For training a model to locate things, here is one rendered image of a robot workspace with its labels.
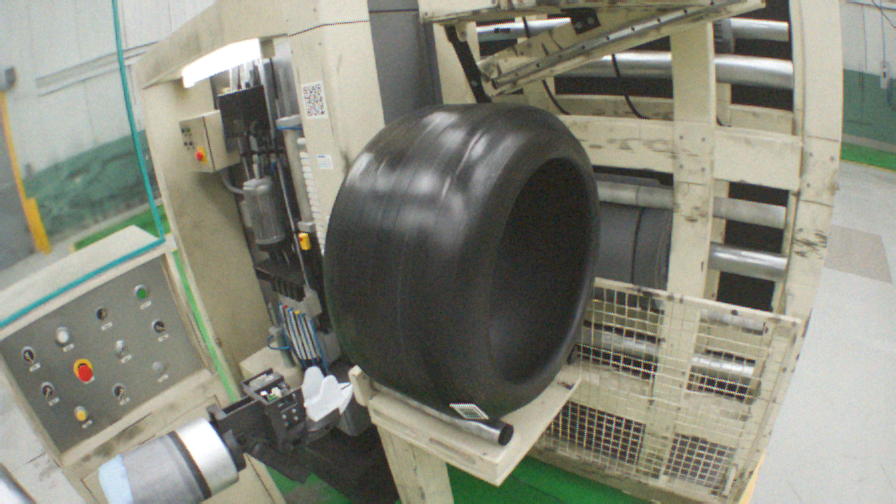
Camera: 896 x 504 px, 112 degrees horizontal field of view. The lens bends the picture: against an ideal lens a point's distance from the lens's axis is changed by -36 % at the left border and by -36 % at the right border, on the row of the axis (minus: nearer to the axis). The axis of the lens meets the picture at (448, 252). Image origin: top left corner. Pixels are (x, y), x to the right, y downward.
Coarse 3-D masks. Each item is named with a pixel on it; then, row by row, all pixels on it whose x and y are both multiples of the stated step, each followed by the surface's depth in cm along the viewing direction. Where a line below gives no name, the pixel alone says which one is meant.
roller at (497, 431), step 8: (376, 384) 102; (384, 392) 102; (392, 392) 99; (408, 400) 96; (424, 408) 93; (440, 416) 91; (448, 416) 89; (456, 424) 89; (464, 424) 87; (472, 424) 86; (480, 424) 85; (488, 424) 84; (496, 424) 84; (504, 424) 84; (472, 432) 86; (480, 432) 85; (488, 432) 84; (496, 432) 83; (504, 432) 82; (512, 432) 85; (496, 440) 83; (504, 440) 83
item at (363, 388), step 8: (352, 368) 101; (352, 376) 100; (360, 376) 100; (352, 384) 101; (360, 384) 100; (368, 384) 102; (360, 392) 101; (368, 392) 103; (376, 392) 105; (360, 400) 102; (368, 400) 103
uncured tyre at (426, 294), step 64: (384, 128) 79; (448, 128) 69; (512, 128) 68; (384, 192) 67; (448, 192) 62; (512, 192) 66; (576, 192) 100; (384, 256) 65; (448, 256) 61; (512, 256) 116; (576, 256) 106; (384, 320) 66; (448, 320) 62; (512, 320) 111; (576, 320) 96; (384, 384) 81; (448, 384) 67; (512, 384) 76
